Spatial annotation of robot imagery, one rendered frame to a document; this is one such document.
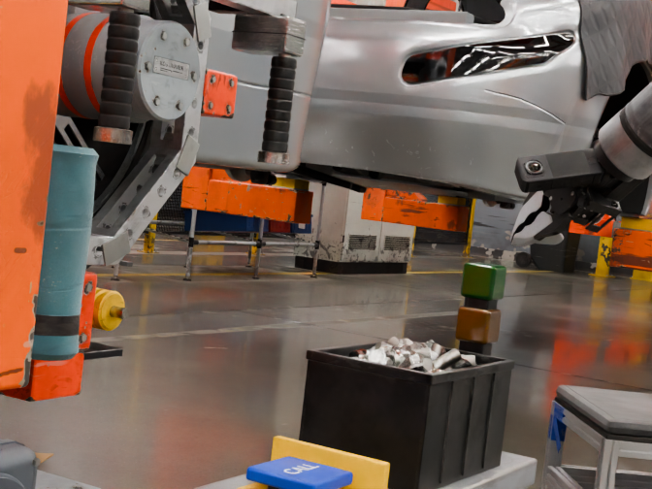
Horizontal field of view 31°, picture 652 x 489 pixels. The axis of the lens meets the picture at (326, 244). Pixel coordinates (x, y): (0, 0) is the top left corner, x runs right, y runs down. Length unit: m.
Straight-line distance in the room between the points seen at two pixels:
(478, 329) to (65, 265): 0.50
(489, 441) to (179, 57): 0.64
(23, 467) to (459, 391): 0.49
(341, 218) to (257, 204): 3.85
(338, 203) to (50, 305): 8.20
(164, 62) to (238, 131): 0.69
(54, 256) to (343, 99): 2.69
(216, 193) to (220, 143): 3.75
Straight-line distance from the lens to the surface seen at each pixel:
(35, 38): 1.05
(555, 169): 1.62
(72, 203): 1.45
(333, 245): 9.62
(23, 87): 1.04
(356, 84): 4.05
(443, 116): 3.96
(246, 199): 5.81
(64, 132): 1.77
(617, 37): 4.31
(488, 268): 1.34
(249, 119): 2.23
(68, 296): 1.47
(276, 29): 1.64
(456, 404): 1.17
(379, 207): 7.61
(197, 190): 5.98
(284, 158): 1.63
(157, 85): 1.53
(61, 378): 1.66
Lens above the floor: 0.73
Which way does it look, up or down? 3 degrees down
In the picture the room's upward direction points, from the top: 7 degrees clockwise
